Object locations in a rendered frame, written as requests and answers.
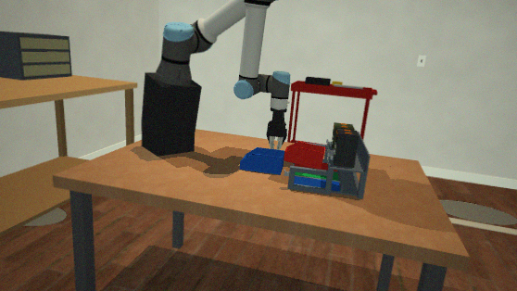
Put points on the red bin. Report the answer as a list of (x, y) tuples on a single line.
[(305, 154)]

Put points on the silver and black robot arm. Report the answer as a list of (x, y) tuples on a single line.
[(179, 40)]

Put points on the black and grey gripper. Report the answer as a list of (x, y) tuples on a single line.
[(277, 128)]

